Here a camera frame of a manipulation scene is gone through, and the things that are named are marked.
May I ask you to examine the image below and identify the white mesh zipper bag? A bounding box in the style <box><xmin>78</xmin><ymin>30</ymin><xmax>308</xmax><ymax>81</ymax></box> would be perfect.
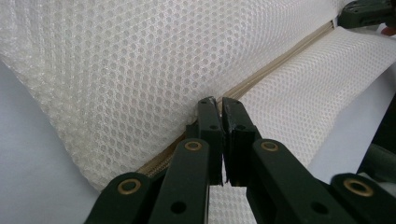
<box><xmin>0</xmin><ymin>0</ymin><xmax>396</xmax><ymax>224</ymax></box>

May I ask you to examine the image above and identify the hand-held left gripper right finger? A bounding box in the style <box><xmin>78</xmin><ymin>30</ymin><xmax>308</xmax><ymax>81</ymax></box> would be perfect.
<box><xmin>221</xmin><ymin>97</ymin><xmax>262</xmax><ymax>188</ymax></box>

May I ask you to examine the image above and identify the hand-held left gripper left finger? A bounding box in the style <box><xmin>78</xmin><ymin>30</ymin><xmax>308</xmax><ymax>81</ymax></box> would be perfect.
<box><xmin>185</xmin><ymin>96</ymin><xmax>226</xmax><ymax>187</ymax></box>

